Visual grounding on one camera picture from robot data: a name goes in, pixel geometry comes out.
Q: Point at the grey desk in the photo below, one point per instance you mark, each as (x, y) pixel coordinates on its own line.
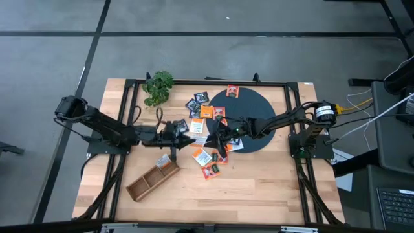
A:
(391, 139)

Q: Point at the black box device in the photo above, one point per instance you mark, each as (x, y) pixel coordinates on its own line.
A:
(401, 76)

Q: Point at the dark blue tea packet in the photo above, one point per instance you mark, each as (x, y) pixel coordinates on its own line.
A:
(182, 125)
(235, 141)
(201, 97)
(192, 104)
(195, 114)

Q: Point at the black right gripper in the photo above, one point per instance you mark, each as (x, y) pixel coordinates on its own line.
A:
(234, 129)

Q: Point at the wooden compartment tray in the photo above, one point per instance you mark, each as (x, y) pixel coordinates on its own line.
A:
(147, 184)

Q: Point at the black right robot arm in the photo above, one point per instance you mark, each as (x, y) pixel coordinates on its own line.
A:
(281, 121)

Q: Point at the white paper sheet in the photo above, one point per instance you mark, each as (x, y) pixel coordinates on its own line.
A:
(343, 176)

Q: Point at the peach passion fruit tea packet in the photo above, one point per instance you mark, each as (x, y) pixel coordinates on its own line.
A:
(224, 121)
(229, 148)
(211, 171)
(221, 159)
(219, 112)
(233, 91)

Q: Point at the plain orange tea packet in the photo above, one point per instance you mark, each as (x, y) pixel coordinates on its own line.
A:
(206, 111)

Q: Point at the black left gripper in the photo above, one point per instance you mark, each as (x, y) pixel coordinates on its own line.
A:
(158, 137)

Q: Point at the black stand foot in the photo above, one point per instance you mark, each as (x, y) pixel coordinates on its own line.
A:
(9, 149)

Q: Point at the black camera mount beam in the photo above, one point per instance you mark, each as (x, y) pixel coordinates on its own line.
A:
(48, 225)

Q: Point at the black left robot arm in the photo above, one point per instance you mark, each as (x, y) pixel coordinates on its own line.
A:
(103, 127)

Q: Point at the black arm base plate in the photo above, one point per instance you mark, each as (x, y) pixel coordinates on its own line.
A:
(325, 152)
(97, 149)

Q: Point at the dark blue round placemat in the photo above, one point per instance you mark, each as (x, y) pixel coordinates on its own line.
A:
(255, 106)

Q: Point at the dark grey laptop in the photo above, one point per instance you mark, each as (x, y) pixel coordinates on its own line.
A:
(396, 207)

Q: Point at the green potted plant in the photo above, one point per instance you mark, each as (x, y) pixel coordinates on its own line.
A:
(158, 88)

